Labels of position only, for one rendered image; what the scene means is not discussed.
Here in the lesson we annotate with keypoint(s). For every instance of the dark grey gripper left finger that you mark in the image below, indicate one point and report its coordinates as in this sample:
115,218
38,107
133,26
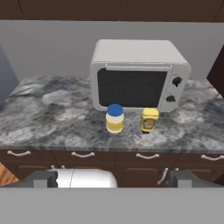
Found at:
43,178

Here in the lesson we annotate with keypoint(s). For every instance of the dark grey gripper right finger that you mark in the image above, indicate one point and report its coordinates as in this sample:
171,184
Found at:
182,178

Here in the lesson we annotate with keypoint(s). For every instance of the yellow mustard bottle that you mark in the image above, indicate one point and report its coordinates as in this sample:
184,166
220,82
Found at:
149,121

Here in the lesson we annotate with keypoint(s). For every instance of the mayonnaise jar with blue lid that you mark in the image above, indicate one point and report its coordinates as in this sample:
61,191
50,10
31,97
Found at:
115,121

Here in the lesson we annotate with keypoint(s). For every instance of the dark brown drawer front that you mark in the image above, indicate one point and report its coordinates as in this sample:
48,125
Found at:
189,162
169,161
102,159
38,157

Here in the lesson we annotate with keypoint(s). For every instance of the dark brown cupboard door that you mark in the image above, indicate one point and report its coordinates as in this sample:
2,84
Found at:
26,170
137,176

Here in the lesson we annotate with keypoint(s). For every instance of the white rounded object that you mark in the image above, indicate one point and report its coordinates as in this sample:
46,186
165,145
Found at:
87,178

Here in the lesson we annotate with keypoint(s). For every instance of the black microwave knob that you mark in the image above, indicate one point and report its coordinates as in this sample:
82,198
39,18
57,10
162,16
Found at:
176,81
171,98

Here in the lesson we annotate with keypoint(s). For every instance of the dark brown tall cupboard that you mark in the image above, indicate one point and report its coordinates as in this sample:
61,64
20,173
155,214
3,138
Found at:
217,73

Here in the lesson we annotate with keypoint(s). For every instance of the white microwave oven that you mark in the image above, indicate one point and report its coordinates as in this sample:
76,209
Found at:
131,52

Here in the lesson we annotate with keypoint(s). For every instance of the dark brown wall cupboards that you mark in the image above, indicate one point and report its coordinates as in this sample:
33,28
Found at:
116,8

